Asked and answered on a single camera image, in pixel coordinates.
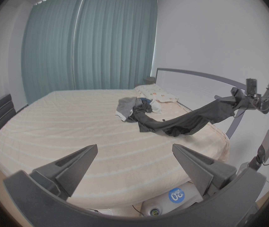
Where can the bed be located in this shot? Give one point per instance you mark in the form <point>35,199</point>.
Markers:
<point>77,126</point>

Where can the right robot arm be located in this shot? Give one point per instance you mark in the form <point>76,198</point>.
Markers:
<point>265,103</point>

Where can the blue-green curtain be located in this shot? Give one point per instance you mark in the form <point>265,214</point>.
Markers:
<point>115,36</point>
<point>49,44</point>

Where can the grey bedside table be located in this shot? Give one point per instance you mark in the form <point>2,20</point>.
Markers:
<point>149,80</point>

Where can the black T-shirt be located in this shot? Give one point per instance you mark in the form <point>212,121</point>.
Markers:
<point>195,122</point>

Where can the white printed pillow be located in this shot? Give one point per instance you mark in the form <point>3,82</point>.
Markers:
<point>153,91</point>

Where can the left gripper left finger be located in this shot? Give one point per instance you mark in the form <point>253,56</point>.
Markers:
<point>75,174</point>

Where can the pile of clothes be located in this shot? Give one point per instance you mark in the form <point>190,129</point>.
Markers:
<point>125,106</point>

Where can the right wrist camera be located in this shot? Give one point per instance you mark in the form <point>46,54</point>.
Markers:
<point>251,85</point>

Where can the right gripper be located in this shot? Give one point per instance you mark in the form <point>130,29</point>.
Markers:
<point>239,98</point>

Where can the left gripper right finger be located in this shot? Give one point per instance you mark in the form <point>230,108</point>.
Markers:
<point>195,169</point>

